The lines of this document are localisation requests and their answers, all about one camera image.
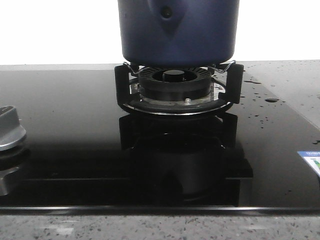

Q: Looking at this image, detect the black glass gas stove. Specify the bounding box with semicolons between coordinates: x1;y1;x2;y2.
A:
0;69;320;215

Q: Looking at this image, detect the black burner head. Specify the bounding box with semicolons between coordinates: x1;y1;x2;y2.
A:
138;67;211;101

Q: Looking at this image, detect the black pot support grate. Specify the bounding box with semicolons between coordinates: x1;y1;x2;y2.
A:
114;61;244;116

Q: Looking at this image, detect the silver stove knob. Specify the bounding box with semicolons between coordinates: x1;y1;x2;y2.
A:
0;105;27;152

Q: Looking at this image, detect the energy label sticker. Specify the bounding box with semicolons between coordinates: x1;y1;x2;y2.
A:
297;151;320;177

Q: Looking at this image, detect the dark blue cooking pot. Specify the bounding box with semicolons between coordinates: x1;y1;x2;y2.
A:
117;0;240;68

